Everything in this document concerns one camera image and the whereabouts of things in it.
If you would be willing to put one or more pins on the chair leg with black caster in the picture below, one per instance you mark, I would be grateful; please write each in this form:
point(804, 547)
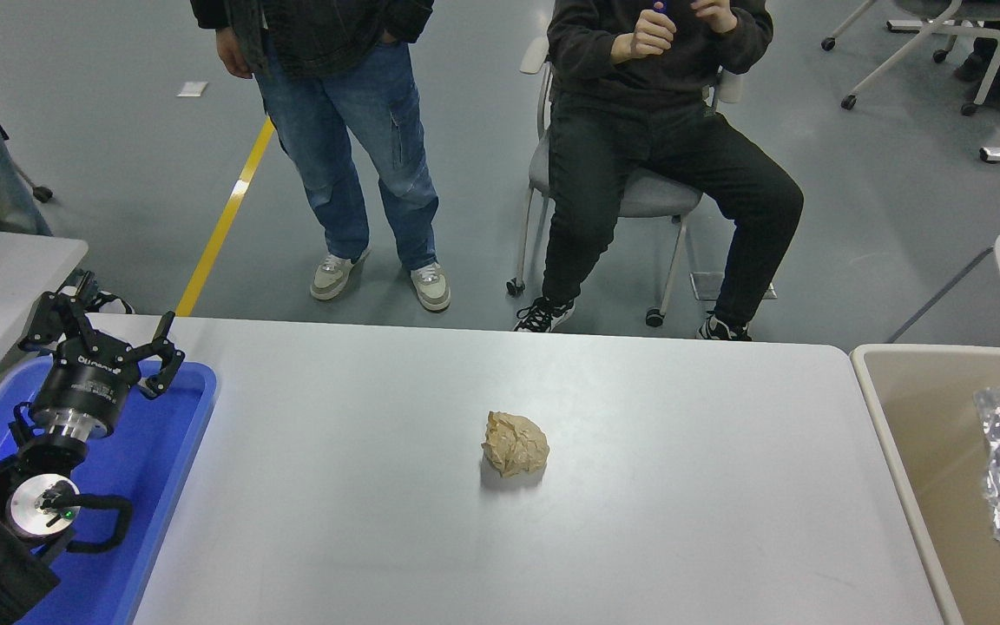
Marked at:
point(41, 193)

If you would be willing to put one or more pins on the blue plastic tray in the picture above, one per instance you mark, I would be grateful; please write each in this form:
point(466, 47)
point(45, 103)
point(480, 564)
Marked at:
point(153, 451)

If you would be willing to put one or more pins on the person's left hand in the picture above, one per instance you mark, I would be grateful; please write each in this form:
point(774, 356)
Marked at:
point(717, 10)

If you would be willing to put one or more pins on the large pale plastic bin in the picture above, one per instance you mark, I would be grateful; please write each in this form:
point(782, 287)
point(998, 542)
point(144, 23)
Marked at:
point(925, 451)

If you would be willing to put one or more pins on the grey chair with casters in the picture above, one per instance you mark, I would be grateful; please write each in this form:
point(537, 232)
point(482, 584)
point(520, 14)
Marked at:
point(656, 195)

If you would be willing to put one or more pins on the yellow floor tape line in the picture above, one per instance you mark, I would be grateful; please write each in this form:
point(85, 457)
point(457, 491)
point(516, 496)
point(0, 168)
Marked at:
point(235, 195)

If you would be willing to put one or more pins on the white frame office chair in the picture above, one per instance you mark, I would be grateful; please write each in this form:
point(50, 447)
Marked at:
point(969, 7)

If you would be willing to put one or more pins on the person's right hand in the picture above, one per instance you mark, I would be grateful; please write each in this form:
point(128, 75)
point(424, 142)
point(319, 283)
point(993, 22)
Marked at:
point(646, 35)
point(233, 54)

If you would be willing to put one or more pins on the white paper scrap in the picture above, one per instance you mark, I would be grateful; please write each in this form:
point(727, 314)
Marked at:
point(192, 88)

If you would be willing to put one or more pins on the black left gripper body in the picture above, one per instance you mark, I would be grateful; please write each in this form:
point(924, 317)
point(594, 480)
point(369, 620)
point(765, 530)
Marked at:
point(88, 378)

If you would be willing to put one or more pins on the tan paper ball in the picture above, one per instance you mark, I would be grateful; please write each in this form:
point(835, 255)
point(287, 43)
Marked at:
point(513, 444)

